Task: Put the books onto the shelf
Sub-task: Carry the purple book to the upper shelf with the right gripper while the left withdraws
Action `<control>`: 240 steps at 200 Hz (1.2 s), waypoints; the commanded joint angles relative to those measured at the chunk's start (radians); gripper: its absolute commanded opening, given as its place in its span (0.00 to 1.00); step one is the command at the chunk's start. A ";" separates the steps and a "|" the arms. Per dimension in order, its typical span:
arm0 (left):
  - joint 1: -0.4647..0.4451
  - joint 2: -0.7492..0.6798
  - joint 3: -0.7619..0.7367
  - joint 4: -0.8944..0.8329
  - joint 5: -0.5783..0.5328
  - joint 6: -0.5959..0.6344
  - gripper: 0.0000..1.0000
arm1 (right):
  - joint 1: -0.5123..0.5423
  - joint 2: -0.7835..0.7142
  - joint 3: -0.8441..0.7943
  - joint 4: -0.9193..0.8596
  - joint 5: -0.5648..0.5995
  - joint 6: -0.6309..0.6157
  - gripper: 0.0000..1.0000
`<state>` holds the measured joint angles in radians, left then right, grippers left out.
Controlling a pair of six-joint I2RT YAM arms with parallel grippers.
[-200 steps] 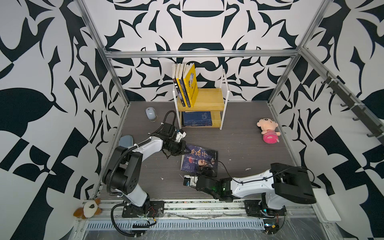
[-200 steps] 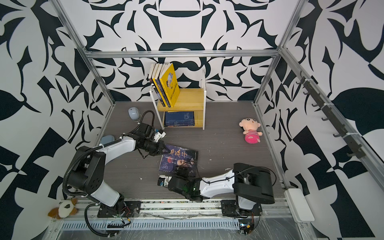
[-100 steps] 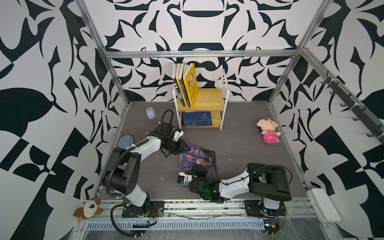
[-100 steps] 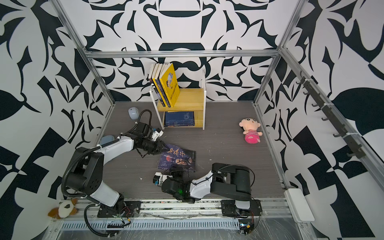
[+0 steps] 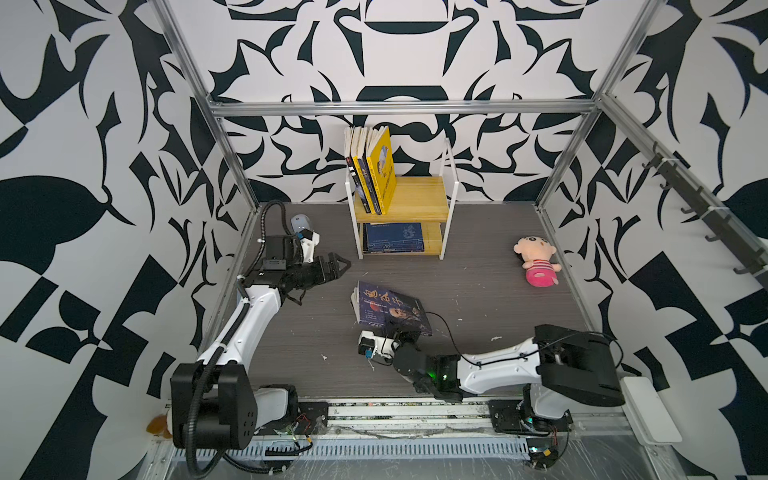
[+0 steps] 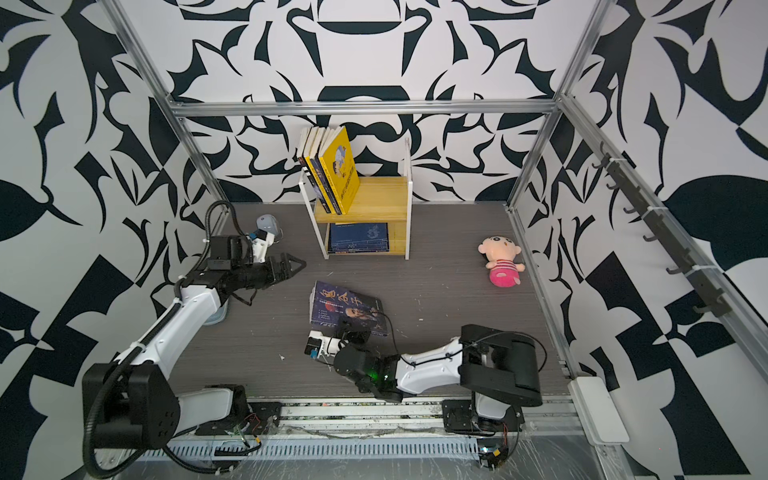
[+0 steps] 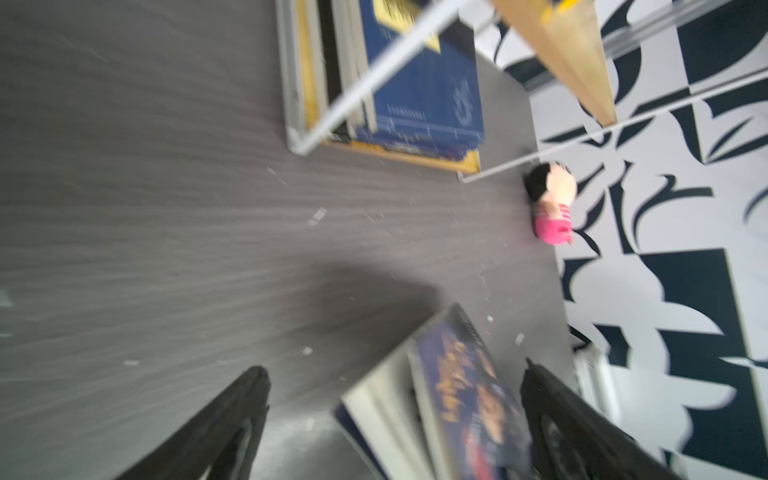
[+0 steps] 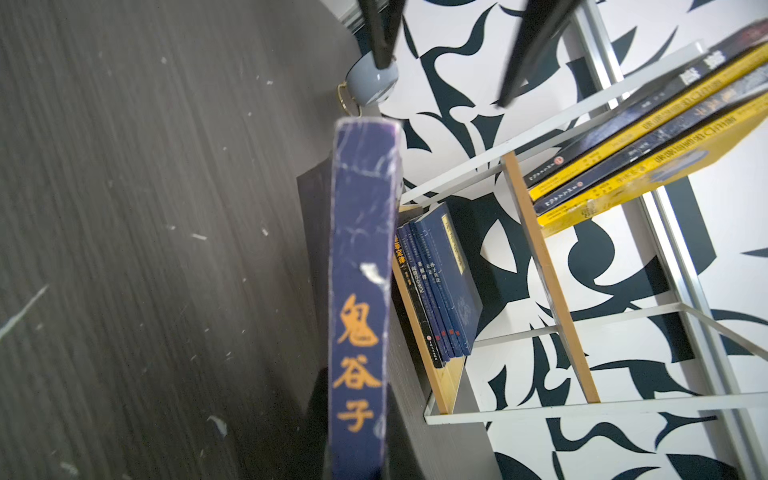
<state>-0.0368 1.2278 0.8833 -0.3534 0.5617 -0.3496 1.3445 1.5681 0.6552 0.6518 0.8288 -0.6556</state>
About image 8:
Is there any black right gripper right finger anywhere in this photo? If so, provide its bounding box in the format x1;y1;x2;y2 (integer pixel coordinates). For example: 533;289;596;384
497;0;581;107

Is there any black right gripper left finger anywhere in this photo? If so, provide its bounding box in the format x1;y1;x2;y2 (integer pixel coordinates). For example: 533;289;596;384
357;0;406;70

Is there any yellow cartoon book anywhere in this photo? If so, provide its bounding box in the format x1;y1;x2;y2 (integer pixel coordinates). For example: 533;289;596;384
527;41;768;203
538;91;767;237

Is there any navy book yellow label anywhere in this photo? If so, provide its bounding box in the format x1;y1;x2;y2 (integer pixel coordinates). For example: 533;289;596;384
395;225;445;369

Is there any light blue alarm clock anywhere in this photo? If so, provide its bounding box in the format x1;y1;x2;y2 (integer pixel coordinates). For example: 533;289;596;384
336;51;399;117

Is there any black barcode book on shelf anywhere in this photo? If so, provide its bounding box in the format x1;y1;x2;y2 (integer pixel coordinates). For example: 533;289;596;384
523;17;768;188

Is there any black Murphy law book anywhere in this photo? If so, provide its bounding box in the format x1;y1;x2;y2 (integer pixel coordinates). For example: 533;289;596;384
394;230;444;369

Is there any white wooden book shelf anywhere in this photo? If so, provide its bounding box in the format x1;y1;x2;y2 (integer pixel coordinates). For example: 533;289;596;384
382;1;767;479

